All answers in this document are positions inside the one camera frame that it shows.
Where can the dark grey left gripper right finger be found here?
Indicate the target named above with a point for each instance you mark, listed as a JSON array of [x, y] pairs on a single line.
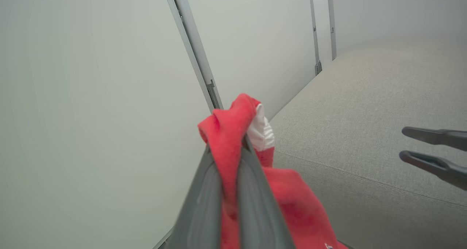
[[257, 209]]

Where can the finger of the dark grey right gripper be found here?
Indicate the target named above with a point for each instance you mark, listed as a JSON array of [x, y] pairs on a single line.
[[437, 167], [437, 136]]

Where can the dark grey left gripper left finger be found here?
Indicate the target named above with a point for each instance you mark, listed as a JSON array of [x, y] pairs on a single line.
[[199, 209]]

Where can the red and white garment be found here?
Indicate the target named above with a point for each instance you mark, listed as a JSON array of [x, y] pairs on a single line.
[[228, 132]]

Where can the grey metal frame post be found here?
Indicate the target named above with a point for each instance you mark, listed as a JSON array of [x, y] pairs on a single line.
[[195, 48], [332, 23], [315, 41]]

